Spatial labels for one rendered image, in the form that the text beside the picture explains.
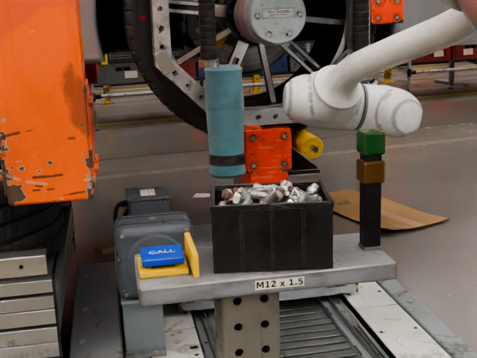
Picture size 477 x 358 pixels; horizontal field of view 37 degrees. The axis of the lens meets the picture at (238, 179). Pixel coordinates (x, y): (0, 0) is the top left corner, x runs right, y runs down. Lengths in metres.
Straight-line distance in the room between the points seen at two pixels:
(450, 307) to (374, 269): 0.99
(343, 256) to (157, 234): 0.50
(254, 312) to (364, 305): 0.79
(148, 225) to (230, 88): 0.36
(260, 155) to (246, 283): 0.69
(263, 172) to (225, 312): 0.67
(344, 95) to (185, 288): 0.54
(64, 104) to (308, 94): 0.48
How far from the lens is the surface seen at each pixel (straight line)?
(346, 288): 2.00
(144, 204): 1.74
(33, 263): 1.53
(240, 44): 1.86
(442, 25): 1.32
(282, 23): 1.63
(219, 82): 1.62
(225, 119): 1.63
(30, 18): 1.36
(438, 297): 2.24
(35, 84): 1.37
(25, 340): 1.60
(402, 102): 1.50
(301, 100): 1.46
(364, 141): 1.21
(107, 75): 5.38
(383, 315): 1.92
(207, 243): 2.01
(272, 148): 1.79
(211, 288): 1.15
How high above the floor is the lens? 0.88
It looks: 14 degrees down
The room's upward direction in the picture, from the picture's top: 2 degrees counter-clockwise
